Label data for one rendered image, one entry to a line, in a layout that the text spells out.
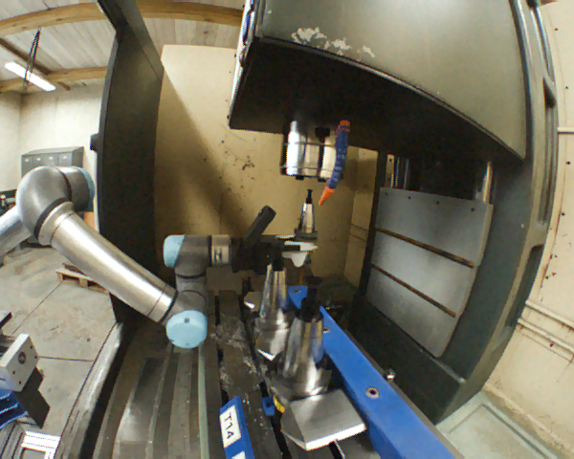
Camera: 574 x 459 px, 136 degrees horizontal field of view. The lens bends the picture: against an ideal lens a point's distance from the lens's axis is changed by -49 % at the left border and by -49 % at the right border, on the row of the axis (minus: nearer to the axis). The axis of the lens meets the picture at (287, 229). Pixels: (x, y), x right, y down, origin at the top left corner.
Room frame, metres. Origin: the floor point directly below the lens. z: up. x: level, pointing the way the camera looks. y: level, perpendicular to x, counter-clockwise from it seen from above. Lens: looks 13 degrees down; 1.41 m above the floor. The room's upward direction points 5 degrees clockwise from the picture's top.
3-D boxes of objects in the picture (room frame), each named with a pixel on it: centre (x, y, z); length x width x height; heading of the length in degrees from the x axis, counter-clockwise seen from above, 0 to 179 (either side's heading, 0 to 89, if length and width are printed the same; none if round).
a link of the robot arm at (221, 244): (0.50, 0.15, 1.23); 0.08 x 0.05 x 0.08; 18
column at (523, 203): (0.80, -0.75, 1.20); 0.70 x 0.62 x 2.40; 18
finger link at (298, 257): (0.52, -0.04, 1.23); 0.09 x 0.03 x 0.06; 95
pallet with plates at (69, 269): (2.31, 2.55, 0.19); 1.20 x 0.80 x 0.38; 92
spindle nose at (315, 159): (0.56, -0.05, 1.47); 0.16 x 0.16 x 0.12
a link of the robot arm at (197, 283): (0.46, 0.22, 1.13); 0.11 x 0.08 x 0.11; 19
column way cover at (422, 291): (0.70, -0.47, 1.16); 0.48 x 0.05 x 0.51; 18
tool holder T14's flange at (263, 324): (0.28, 0.01, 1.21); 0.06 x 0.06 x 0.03
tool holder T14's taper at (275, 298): (0.28, 0.01, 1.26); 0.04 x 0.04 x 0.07
